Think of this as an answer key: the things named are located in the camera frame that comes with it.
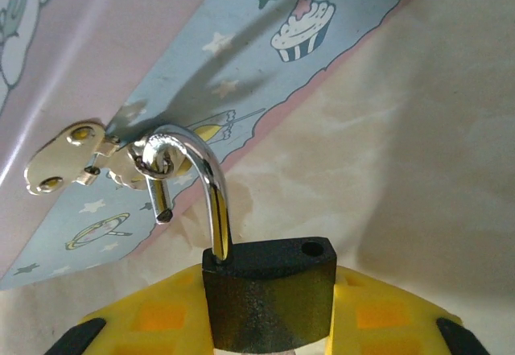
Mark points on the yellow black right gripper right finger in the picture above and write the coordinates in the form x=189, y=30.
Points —
x=386, y=314

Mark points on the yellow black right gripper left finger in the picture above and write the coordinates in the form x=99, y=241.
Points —
x=161, y=314

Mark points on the black padlock with silver shackle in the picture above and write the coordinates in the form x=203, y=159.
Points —
x=265, y=298

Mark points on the silver box hasp latch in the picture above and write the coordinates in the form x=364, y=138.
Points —
x=68, y=149

